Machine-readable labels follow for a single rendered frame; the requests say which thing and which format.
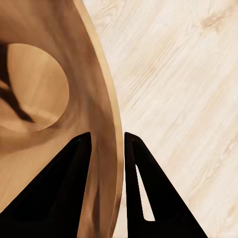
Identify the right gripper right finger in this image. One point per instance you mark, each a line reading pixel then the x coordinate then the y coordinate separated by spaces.
pixel 173 219

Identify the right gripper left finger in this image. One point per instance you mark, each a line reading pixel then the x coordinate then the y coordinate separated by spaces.
pixel 50 205

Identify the trash can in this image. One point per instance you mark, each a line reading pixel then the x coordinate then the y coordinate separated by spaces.
pixel 55 84

